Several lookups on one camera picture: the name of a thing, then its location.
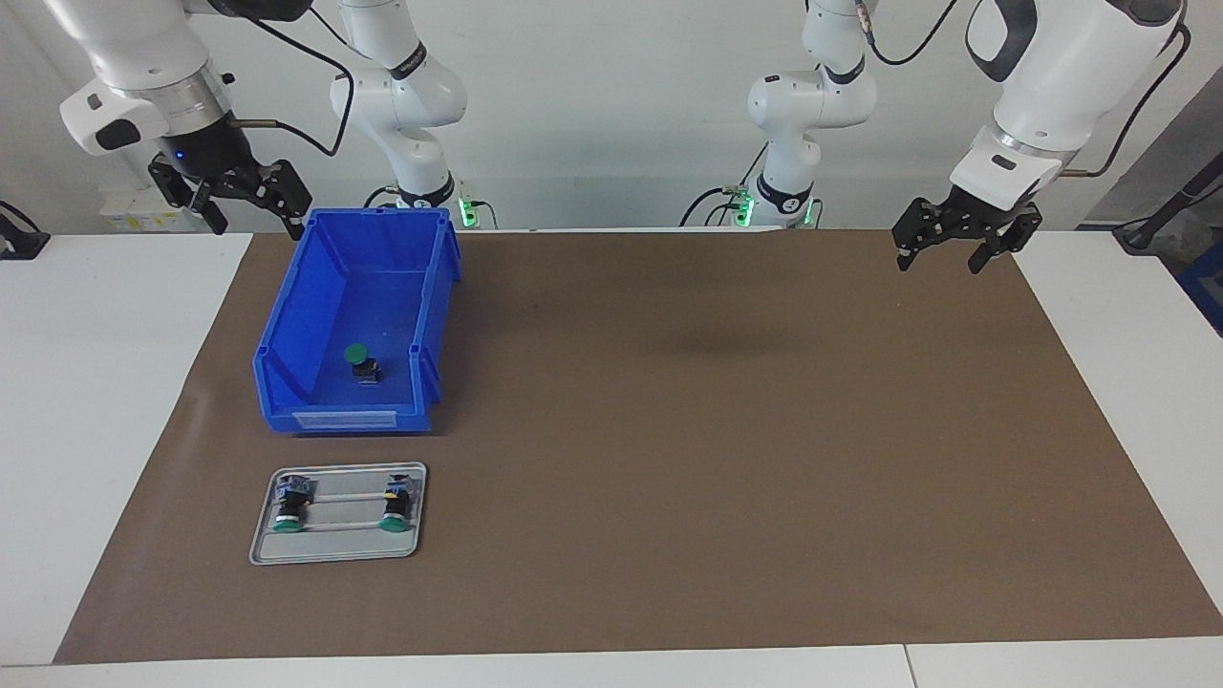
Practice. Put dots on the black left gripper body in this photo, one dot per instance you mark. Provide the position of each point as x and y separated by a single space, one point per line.
975 220

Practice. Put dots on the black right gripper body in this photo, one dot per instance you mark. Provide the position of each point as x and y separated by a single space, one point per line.
205 158

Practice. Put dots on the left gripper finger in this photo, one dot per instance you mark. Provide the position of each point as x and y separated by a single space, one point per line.
906 229
1022 229

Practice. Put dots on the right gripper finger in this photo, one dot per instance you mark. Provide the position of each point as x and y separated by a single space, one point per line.
287 191
177 189

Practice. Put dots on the green push button switch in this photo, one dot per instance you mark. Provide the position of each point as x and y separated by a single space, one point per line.
291 502
356 354
394 502

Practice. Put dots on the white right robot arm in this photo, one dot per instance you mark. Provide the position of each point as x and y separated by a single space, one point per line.
134 48

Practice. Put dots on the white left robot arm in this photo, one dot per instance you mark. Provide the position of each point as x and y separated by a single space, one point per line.
1061 76

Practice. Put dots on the white box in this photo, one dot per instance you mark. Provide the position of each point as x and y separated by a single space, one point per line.
129 215

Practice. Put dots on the black stand with pole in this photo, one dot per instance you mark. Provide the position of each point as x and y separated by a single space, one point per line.
1137 237

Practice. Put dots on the blue plastic storage bin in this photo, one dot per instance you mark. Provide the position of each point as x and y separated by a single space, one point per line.
315 315

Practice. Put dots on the blue crate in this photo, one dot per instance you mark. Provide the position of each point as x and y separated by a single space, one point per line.
1209 287

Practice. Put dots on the brown table mat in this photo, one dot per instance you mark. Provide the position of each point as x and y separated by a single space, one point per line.
764 526

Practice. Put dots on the silver metal tray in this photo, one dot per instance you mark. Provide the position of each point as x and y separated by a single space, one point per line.
334 547

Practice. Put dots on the black clamp mount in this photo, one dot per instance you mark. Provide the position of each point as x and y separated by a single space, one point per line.
24 247

